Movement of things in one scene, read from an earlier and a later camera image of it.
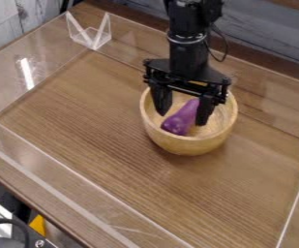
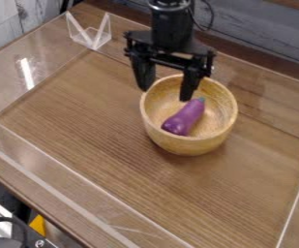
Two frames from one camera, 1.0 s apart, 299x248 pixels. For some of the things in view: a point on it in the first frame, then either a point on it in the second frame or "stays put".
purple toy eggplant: [182, 120] stays put
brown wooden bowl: [207, 138] stays put
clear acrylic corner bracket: [92, 37] stays put
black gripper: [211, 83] → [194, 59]
